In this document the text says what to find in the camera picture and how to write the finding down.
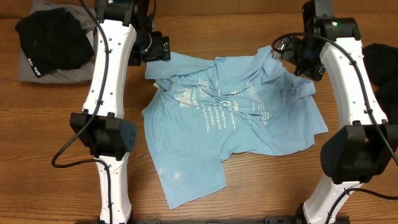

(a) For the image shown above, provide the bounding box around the light blue t-shirt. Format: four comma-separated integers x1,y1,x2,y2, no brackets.
142,46,328,209

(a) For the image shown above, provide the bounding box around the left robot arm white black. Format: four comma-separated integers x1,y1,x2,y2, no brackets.
70,0,170,223

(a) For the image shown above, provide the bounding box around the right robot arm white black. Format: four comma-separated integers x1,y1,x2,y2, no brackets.
302,15,397,223

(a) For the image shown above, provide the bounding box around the folded grey garment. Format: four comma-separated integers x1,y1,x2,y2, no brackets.
18,0,97,83

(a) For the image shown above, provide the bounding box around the unfolded black garment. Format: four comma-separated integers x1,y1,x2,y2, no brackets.
363,43,397,124

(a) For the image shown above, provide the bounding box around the folded black garment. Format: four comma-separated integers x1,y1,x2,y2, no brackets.
15,8,94,78

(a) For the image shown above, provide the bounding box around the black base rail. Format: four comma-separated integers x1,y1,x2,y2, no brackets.
74,215,352,224

